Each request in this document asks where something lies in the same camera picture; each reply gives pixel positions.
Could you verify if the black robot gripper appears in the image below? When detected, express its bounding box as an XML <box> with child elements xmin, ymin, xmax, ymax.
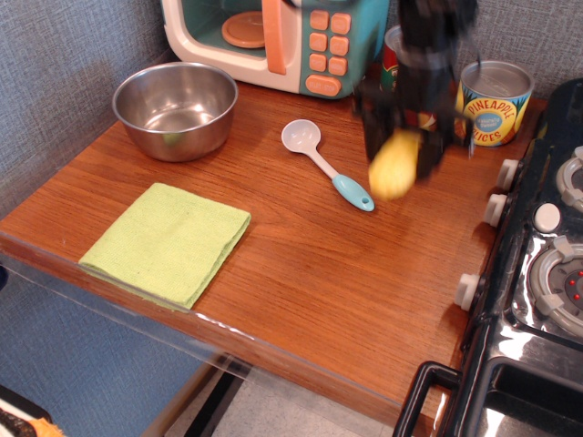
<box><xmin>353</xmin><ymin>39</ymin><xmax>476</xmax><ymax>181</ymax></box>

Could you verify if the yellow plastic corn cob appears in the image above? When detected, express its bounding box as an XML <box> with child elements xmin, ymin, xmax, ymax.
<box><xmin>368</xmin><ymin>128</ymin><xmax>422</xmax><ymax>200</ymax></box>

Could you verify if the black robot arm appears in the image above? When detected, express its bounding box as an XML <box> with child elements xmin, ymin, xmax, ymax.
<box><xmin>354</xmin><ymin>1</ymin><xmax>477</xmax><ymax>198</ymax></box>

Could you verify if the yellow-green folded towel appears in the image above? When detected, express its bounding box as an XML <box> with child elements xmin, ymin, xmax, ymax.
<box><xmin>79</xmin><ymin>183</ymin><xmax>251</xmax><ymax>310</ymax></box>

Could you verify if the tomato sauce can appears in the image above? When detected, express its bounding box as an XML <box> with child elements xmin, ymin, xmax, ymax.
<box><xmin>381</xmin><ymin>25</ymin><xmax>437</xmax><ymax>131</ymax></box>

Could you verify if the pineapple slices can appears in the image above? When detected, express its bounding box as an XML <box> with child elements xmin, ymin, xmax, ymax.
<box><xmin>455</xmin><ymin>60</ymin><xmax>535</xmax><ymax>147</ymax></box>

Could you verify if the white stove knob upper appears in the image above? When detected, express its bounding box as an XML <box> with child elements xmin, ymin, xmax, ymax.
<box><xmin>496</xmin><ymin>159</ymin><xmax>520</xmax><ymax>191</ymax></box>

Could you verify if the white stove knob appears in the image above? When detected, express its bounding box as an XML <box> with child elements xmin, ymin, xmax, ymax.
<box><xmin>496</xmin><ymin>159</ymin><xmax>520</xmax><ymax>191</ymax></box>
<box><xmin>455</xmin><ymin>273</ymin><xmax>480</xmax><ymax>311</ymax></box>
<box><xmin>483</xmin><ymin>194</ymin><xmax>507</xmax><ymax>228</ymax></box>

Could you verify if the white stove knob middle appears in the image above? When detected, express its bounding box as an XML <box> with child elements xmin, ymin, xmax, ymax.
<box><xmin>483</xmin><ymin>194</ymin><xmax>507</xmax><ymax>228</ymax></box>

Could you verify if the toy microwave teal and white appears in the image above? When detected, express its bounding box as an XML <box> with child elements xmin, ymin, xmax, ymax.
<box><xmin>161</xmin><ymin>1</ymin><xmax>390</xmax><ymax>99</ymax></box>

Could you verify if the white stove knob lower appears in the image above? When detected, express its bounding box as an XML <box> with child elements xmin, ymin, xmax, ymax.
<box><xmin>455</xmin><ymin>273</ymin><xmax>480</xmax><ymax>311</ymax></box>

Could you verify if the orange plate inside microwave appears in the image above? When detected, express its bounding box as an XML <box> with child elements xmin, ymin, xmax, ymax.
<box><xmin>221</xmin><ymin>11</ymin><xmax>265</xmax><ymax>49</ymax></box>

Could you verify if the stainless steel bowl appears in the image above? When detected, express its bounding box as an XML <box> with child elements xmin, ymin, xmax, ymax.
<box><xmin>112</xmin><ymin>62</ymin><xmax>239</xmax><ymax>163</ymax></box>

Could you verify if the black toy stove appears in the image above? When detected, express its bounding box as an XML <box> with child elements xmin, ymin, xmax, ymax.
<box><xmin>394</xmin><ymin>79</ymin><xmax>582</xmax><ymax>436</ymax></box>

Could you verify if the clear acrylic table edge guard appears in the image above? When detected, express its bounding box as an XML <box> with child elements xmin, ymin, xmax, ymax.
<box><xmin>1</xmin><ymin>234</ymin><xmax>430</xmax><ymax>425</ymax></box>

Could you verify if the orange object at bottom left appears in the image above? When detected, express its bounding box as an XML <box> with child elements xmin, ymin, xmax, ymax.
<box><xmin>28</xmin><ymin>418</ymin><xmax>65</xmax><ymax>437</ymax></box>

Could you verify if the white spoon with teal handle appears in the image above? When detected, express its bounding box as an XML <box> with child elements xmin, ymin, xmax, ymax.
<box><xmin>281</xmin><ymin>119</ymin><xmax>375</xmax><ymax>212</ymax></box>

